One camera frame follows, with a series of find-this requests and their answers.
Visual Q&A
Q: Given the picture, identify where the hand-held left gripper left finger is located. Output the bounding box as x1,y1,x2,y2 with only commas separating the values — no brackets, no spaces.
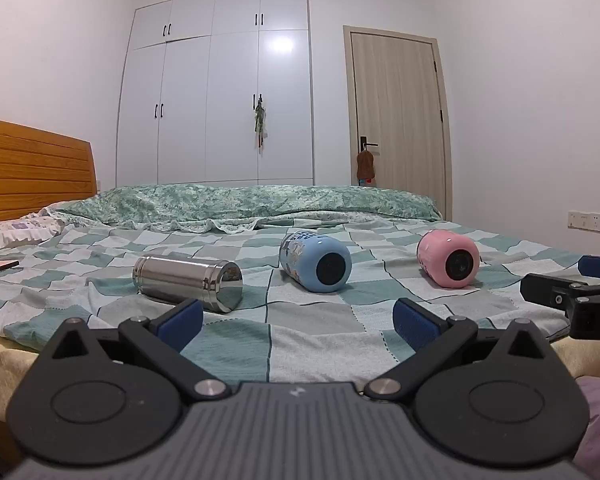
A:
39,298,232,405

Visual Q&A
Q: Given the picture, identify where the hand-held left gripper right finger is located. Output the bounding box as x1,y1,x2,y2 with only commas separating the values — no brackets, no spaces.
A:
364,298,556,404

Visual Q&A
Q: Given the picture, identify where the stainless steel cup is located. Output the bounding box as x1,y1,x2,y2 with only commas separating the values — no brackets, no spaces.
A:
132,254,244,314

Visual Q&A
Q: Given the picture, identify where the pink cup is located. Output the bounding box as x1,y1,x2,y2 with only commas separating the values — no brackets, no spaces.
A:
416,230,480,289

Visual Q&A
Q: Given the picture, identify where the blue printed cup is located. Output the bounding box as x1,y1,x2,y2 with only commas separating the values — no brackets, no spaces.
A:
279,230,352,294

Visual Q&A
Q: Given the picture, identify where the checked bed sheet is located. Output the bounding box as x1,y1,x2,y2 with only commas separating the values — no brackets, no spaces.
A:
0,216,600,387

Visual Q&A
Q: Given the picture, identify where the green floral quilt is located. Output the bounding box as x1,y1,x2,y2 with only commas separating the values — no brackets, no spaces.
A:
54,184,444,234

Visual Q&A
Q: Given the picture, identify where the brown plush toy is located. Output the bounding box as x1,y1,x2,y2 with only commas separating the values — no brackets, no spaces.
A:
356,150,378,187

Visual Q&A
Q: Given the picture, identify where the beige mattress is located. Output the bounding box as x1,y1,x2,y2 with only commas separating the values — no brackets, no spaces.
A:
0,327,600,423

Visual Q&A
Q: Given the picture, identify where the floral ruffled pillow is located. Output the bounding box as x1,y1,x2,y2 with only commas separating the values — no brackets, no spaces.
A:
0,209,65,254

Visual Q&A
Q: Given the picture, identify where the light wooden door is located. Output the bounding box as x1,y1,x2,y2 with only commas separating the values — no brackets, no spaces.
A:
343,25,453,221

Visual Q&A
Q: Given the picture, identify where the wooden headboard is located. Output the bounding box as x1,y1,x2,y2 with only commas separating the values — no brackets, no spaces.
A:
0,116,99,224

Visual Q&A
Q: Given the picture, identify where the green hanging ornament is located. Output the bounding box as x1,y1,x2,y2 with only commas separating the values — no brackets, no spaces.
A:
252,101,270,150

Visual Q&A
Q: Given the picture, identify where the white wardrobe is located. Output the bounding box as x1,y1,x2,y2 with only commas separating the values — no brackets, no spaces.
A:
116,0,315,189

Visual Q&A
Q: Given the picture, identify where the white wall socket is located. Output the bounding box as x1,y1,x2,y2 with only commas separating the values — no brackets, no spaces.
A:
567,210,600,233

